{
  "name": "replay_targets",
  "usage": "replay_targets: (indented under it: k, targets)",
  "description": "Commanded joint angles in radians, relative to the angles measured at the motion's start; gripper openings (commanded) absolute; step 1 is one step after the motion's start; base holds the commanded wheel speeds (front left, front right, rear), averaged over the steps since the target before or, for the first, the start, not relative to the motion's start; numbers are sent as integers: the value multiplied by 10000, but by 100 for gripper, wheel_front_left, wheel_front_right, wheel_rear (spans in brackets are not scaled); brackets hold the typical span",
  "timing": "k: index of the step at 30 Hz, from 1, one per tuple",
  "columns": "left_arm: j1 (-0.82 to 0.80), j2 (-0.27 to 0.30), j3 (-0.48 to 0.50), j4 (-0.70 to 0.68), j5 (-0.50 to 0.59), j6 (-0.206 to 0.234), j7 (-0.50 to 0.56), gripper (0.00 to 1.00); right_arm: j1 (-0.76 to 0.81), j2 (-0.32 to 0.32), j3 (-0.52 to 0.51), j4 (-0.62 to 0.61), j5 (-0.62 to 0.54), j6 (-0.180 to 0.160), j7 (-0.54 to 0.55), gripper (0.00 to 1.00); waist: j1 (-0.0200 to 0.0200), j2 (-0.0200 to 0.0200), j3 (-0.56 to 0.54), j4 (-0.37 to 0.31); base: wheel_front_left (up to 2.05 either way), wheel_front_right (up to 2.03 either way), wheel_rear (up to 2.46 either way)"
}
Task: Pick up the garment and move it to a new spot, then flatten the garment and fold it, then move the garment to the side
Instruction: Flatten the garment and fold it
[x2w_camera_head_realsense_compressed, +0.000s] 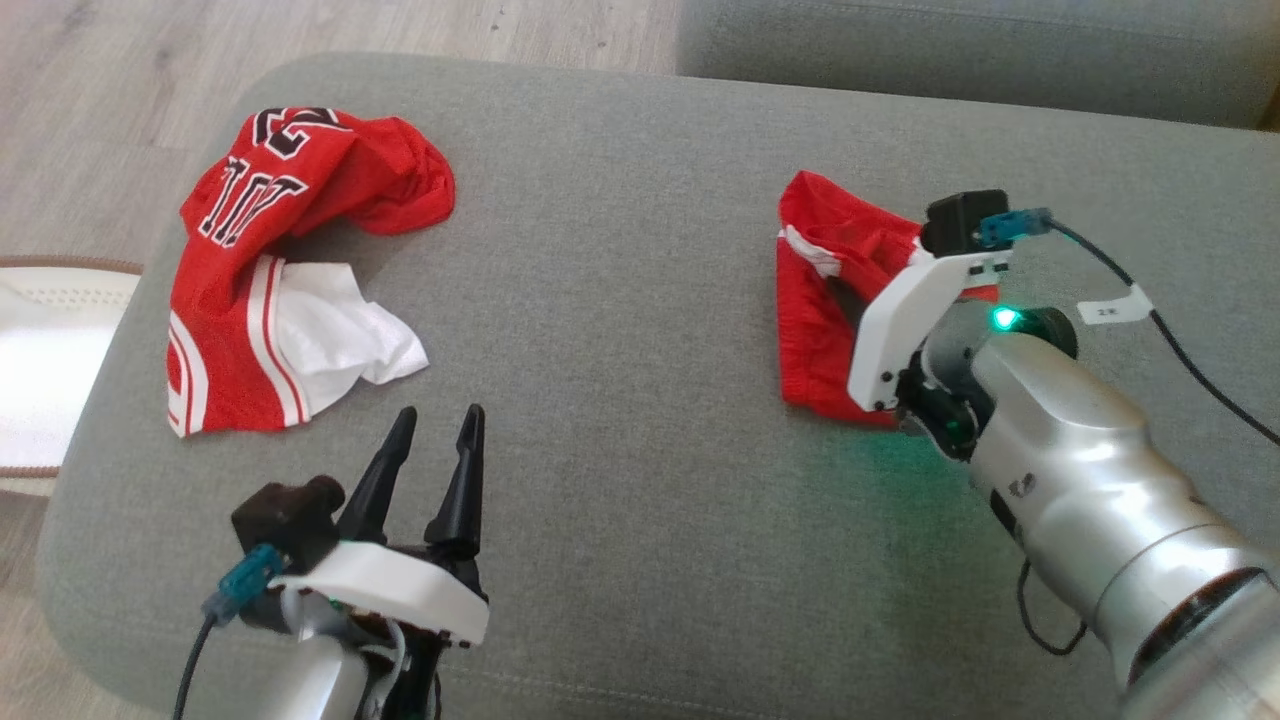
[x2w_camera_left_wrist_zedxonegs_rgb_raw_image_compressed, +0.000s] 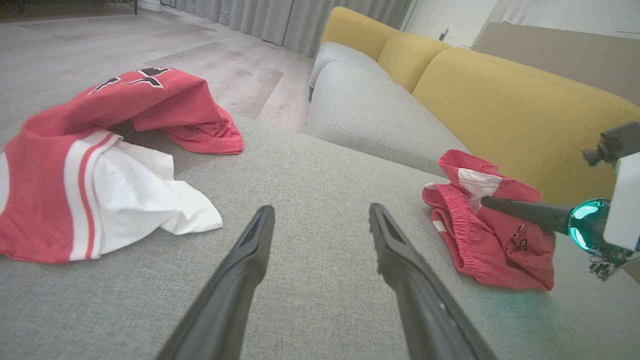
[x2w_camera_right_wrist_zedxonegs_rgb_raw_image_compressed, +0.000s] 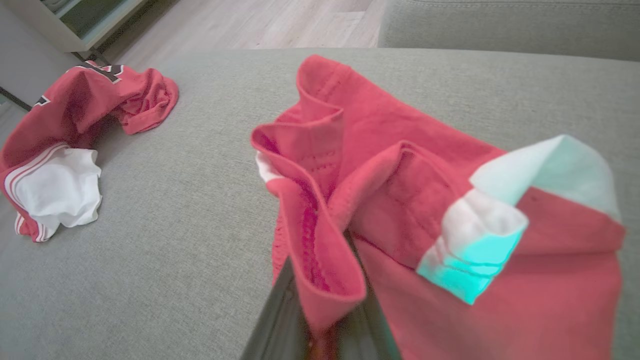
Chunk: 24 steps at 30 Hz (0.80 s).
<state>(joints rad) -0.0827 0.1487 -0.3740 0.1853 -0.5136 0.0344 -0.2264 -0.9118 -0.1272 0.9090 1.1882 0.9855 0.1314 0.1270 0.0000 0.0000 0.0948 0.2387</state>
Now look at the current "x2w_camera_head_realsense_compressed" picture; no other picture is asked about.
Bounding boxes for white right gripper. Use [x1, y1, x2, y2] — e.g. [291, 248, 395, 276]
[826, 248, 1014, 463]

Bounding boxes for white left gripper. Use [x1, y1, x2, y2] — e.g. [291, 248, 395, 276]
[268, 403, 491, 720]

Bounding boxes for white cable label tag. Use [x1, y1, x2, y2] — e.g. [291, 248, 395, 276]
[1077, 284, 1154, 325]

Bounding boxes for grey sofa seat cushion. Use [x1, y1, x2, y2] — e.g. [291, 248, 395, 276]
[38, 52, 1280, 720]

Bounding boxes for red basketball jersey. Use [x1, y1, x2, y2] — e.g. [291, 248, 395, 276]
[167, 105, 457, 439]

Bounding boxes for thin black cable loop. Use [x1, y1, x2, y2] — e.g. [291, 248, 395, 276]
[1016, 558, 1088, 658]

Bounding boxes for grey sofa back cushion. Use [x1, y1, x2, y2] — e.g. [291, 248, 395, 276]
[677, 0, 1280, 129]

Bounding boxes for red shorts with white stripe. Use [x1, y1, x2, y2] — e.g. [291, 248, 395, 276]
[777, 170, 1001, 431]

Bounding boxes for right arm cable teal plug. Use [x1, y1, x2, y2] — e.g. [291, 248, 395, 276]
[978, 206, 1280, 448]

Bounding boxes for white laundry basket brown rim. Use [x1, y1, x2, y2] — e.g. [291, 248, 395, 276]
[0, 256, 144, 498]

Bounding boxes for left arm cable teal plug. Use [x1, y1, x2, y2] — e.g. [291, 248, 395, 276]
[172, 543, 288, 720]

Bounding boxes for arm cable teal plug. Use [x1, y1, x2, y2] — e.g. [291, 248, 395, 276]
[978, 206, 1280, 448]
[172, 543, 288, 720]

